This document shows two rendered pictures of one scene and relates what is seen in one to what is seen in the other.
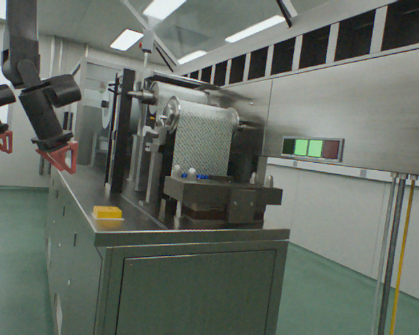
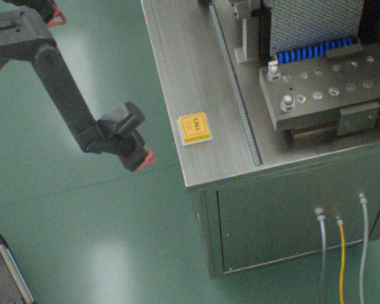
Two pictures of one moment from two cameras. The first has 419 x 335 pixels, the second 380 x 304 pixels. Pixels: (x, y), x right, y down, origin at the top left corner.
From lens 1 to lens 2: 1.58 m
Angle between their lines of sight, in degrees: 63
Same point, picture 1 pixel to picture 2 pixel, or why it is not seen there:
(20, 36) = (82, 133)
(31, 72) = (99, 145)
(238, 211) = (351, 126)
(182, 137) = (281, 19)
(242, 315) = (356, 189)
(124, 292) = (221, 203)
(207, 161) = (323, 28)
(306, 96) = not seen: outside the picture
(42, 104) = (114, 148)
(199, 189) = (297, 119)
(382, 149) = not seen: outside the picture
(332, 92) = not seen: outside the picture
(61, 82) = (124, 123)
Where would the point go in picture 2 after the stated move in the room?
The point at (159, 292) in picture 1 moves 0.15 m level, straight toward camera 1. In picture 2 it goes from (256, 197) to (248, 246)
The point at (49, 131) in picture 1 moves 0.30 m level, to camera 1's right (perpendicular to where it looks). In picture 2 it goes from (125, 155) to (250, 186)
